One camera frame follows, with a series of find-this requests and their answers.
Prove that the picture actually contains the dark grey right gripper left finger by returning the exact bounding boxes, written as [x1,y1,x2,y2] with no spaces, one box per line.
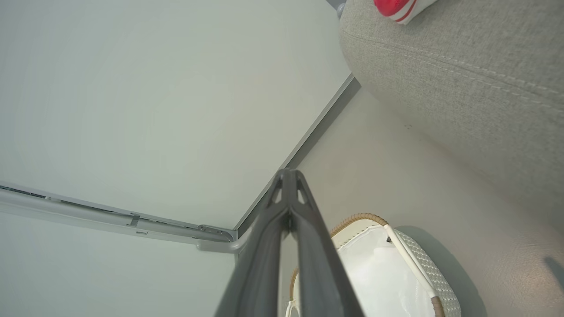
[215,169,291,317]

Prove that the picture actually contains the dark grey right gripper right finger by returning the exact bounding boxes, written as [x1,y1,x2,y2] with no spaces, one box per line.
[290,170,364,317]

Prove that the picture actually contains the red cloth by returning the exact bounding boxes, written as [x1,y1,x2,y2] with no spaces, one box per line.
[374,0,439,25]

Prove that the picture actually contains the grey fabric sofa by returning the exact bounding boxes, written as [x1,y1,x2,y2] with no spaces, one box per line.
[338,0,564,225]

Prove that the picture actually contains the white woven laundry basket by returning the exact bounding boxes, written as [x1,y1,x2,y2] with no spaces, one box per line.
[284,213,462,317]

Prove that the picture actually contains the grey round pipe end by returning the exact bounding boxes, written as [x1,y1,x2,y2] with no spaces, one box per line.
[326,0,348,18]

